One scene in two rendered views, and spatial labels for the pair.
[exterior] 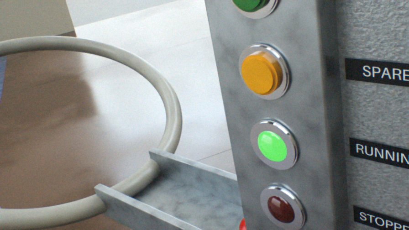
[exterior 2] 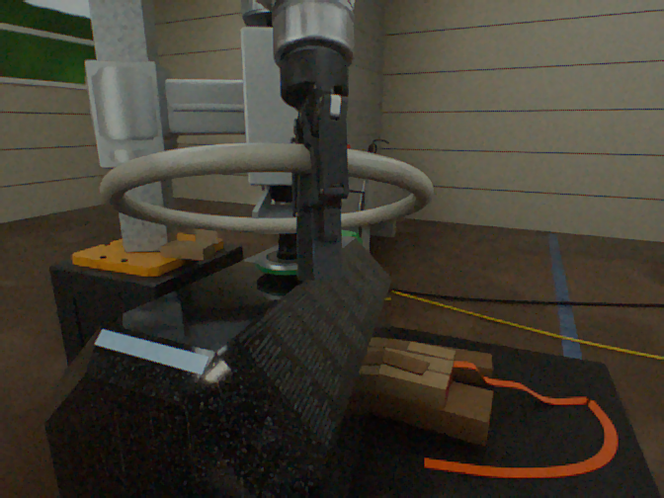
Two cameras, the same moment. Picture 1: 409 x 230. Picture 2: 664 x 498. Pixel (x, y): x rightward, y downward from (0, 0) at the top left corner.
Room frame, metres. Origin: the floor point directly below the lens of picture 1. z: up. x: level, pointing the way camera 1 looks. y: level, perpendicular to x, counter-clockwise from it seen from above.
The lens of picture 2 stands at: (1.23, 0.77, 1.32)
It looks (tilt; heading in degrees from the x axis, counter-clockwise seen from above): 16 degrees down; 220
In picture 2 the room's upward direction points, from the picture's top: straight up
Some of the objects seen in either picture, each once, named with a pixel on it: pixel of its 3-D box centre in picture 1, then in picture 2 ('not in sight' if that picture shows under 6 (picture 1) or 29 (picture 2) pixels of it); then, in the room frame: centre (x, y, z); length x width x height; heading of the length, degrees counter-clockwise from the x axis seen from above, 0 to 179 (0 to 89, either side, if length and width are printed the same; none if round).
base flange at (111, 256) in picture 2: not in sight; (152, 249); (0.32, -1.06, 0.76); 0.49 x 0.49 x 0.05; 18
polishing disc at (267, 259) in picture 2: not in sight; (289, 257); (0.30, -0.18, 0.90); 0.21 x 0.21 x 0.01
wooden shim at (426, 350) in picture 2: not in sight; (431, 351); (-0.71, -0.12, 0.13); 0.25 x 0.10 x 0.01; 105
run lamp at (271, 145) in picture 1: (274, 144); not in sight; (0.26, -0.04, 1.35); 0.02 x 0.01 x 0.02; 44
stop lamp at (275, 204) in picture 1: (282, 207); not in sight; (0.26, -0.04, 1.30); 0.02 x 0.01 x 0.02; 44
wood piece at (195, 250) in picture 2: not in sight; (188, 249); (0.29, -0.81, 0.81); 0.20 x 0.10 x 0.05; 116
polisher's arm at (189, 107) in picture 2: not in sight; (184, 108); (0.17, -0.93, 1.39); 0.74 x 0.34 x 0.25; 139
